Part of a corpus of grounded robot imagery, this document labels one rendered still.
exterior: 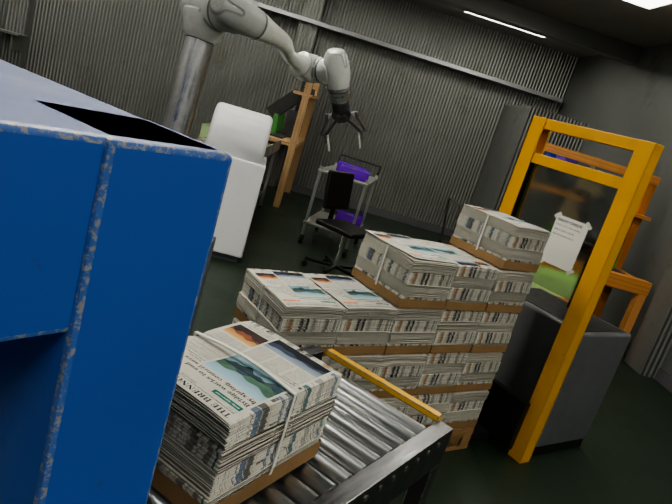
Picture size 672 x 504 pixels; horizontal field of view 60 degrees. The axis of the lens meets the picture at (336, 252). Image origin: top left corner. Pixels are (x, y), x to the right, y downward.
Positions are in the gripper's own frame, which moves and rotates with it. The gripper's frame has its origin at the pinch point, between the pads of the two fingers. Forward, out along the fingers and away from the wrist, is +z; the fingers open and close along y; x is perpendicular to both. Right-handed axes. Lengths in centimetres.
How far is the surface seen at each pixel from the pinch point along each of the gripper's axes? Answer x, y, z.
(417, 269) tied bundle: -30, 27, 47
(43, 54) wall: 699, -479, 79
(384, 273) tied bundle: -21, 13, 54
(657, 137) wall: 396, 344, 178
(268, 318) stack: -59, -34, 46
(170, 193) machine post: -214, -3, -83
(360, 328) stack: -48, 1, 63
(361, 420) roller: -128, 1, 30
